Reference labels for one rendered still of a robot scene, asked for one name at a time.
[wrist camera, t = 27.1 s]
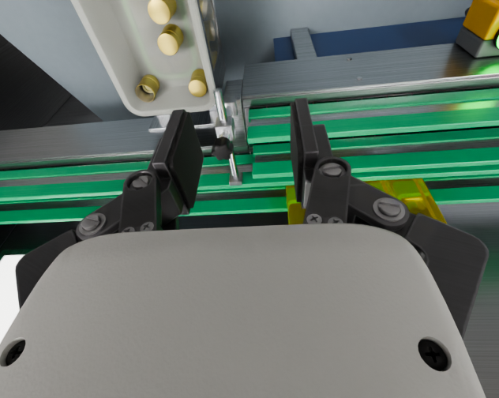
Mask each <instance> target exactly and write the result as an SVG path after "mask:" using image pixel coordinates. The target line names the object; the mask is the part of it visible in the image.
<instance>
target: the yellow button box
mask: <svg viewBox="0 0 499 398"><path fill-rule="evenodd" d="M463 26H464V27H462V28H461V29H460V32H459V34H458V36H457V38H456V43H457V44H458V45H460V46H461V47H462V48H463V49H464V50H465V51H467V52H468V53H469V54H471V55H472V56H473V57H474V58H484V57H492V56H499V49H498V48H496V47H495V46H494V44H493V39H494V37H495V35H496V33H497V31H498V30H499V0H473V2H472V3H471V7H470V9H469V10H468V13H467V15H466V18H465V20H464V22H463Z"/></svg>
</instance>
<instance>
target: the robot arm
mask: <svg viewBox="0 0 499 398"><path fill-rule="evenodd" d="M203 161H204V156H203V152H202V150H201V146H200V142H199V140H198V137H197V133H196V130H195V127H194V124H193V120H192V118H191V115H190V113H189V112H186V110H185V109H181V110H173V111H172V113H171V116H170V119H169V121H168V124H167V127H166V129H165V131H164V133H163V136H162V137H161V138H160V139H159V141H158V144H157V146H156V149H155V151H154V153H153V156H152V158H151V161H150V163H149V165H148V169H144V170H139V171H135V172H133V173H132V174H131V175H129V176H128V177H127V178H126V180H125V181H124V184H123V191H122V194H120V195H119V196H117V197H116V198H114V199H113V200H111V201H109V202H107V203H106V204H105V205H103V206H101V207H100V208H98V209H97V210H95V211H94V212H92V213H90V214H88V215H87V216H86V217H85V218H84V219H82V220H81V222H80V223H79V224H78V225H77V229H76V230H75V231H74V230H73V229H71V230H69V231H67V232H65V233H63V234H61V235H59V236H58V237H56V238H53V239H52V240H50V241H49V242H46V243H44V244H43V245H41V246H39V247H37V248H35V249H34V250H32V251H30V252H28V253H27V254H25V255H24V256H23V257H22V258H21V259H20V260H19V261H18V262H17V265H16V268H15V276H16V283H17V297H18V304H19V312H18V314H17V316H16V317H15V319H14V320H13V323H12V324H11V326H10V327H9V329H8V331H7V332H6V334H5V336H4V337H3V339H2V342H1V343H0V398H486V396H485V394H484V392H483V390H482V386H481V384H480V382H479V379H478V377H477V374H476V373H475V369H474V367H473V365H472V362H471V359H470V357H469V355H468V353H467V349H466V348H465V345H464V343H463V338H464V334H465V332H466V329H467V325H468V322H469V319H470V316H471V311H472V309H473V306H474V304H475V299H476V296H477V294H478V289H479V286H480V283H481V281H482V276H483V273H484V271H485V267H486V263H487V261H488V257H489V250H488V249H487V247H486V244H485V243H484V242H483V241H481V240H480V239H479V238H477V237H475V236H473V235H471V234H469V233H467V232H465V231H461V230H460V229H457V228H455V227H452V226H450V225H447V224H446V223H442V222H441V221H438V220H435V219H433V218H431V217H428V216H426V215H423V214H421V213H419V212H418V213H417V215H415V214H414V213H411V212H409V210H408V208H407V206H406V205H405V204H404V203H403V202H402V201H400V200H399V199H397V198H395V197H393V196H391V195H389V194H387V193H385V192H383V191H381V190H379V189H377V188H375V187H373V186H371V185H370V184H368V183H366V182H363V181H362V180H360V179H358V178H356V177H354V176H352V175H351V165H350V164H349V163H348V162H347V161H346V160H345V159H342V158H340V157H337V156H333V154H332V149H331V145H330V142H329V139H328V134H327V131H326V128H325V124H318V125H313V123H312V118H311V115H310V109H309V104H308V101H307V98H300V99H295V101H294V102H291V162H292V170H293V176H294V184H295V196H296V202H301V207H302V209H304V208H305V209H306V212H305V215H304V220H303V224H290V225H272V226H253V227H217V228H201V229H184V230H180V229H179V220H178V216H180V215H189V211H190V209H191V208H193V207H194V203H195V199H196V195H197V188H198V184H199V180H200V176H201V169H202V165H203Z"/></svg>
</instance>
